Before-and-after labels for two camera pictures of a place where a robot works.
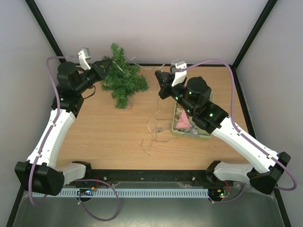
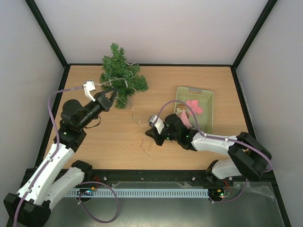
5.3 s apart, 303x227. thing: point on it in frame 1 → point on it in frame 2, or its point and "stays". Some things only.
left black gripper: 99,72 → 105,103
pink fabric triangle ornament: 184,122 stays
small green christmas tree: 123,79 stays
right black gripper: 167,84 → 157,136
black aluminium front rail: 152,175 stays
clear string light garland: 149,118 → 114,82
